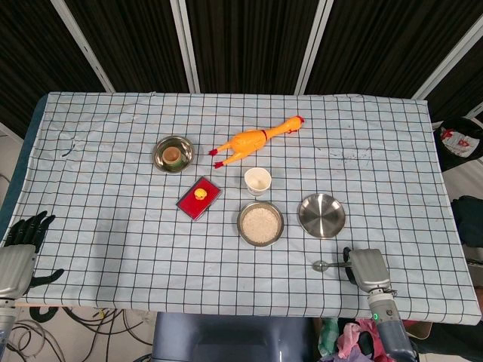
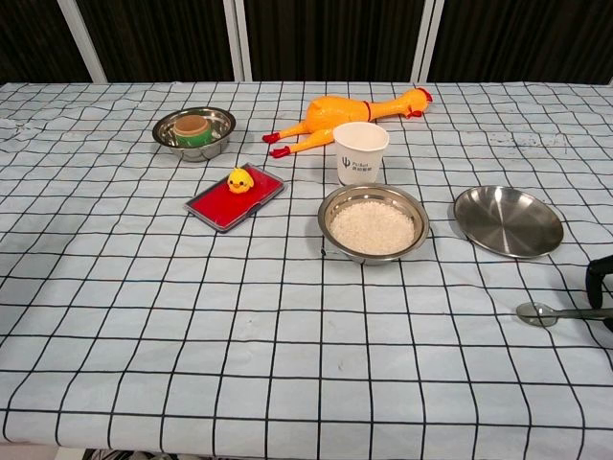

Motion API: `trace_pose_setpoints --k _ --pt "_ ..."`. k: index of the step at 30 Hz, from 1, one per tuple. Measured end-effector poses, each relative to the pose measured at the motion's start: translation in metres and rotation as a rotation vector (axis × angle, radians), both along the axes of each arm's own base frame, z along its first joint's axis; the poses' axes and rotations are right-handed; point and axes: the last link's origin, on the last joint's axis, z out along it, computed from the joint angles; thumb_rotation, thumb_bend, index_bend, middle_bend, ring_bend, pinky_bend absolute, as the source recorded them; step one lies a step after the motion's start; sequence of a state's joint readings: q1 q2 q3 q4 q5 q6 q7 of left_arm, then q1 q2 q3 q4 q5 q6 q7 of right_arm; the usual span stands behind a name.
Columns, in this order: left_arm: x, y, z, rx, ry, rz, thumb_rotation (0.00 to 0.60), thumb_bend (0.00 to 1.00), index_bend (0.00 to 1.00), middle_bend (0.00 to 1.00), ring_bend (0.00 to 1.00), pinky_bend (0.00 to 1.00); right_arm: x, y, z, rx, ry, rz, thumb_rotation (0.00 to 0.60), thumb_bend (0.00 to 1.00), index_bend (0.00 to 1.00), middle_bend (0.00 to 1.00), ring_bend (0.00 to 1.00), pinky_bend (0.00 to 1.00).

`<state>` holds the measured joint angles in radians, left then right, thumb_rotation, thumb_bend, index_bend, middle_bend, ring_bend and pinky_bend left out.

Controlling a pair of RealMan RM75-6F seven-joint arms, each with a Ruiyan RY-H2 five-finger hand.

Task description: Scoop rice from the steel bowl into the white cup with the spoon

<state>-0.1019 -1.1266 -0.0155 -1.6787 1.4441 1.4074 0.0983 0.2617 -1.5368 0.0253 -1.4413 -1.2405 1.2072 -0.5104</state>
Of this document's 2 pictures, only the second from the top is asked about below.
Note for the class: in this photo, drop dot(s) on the slanted white frame post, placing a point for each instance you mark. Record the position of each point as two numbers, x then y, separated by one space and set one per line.
86 43

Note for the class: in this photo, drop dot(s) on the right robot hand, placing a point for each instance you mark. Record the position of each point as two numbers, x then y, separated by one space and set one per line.
593 287

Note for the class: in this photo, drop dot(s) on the black white patterned item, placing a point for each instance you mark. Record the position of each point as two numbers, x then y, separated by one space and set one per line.
120 454

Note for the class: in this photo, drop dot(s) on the steel plate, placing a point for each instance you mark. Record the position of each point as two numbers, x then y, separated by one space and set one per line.
507 221

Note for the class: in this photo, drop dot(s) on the orange rubber chicken toy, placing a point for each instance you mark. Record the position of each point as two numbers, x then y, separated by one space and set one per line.
335 115

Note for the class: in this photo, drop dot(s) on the steel bowl holding rice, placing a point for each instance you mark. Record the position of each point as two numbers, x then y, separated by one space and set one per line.
330 211

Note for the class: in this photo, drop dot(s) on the checked light blue tablecloth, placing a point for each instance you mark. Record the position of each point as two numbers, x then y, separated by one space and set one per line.
191 335

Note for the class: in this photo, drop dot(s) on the white rice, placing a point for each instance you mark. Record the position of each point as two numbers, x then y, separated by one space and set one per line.
372 229

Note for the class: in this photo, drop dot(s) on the red ink pad case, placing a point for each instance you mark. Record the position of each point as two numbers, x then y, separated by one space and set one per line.
225 208

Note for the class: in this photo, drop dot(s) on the yellow chick toy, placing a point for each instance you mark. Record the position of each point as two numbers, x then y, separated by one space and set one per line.
240 181

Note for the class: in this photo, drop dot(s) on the white paper cup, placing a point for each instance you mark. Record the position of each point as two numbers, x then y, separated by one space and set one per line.
360 160

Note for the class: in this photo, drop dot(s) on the green tape roll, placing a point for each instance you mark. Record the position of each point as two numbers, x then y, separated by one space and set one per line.
192 134

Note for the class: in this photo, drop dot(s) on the steel bowl holding tape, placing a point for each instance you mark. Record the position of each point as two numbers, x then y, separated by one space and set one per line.
165 131

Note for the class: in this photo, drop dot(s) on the metal spoon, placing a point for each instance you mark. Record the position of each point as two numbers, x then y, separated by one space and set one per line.
534 314

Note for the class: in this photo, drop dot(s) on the black curtain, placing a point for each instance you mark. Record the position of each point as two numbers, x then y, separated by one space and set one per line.
163 38

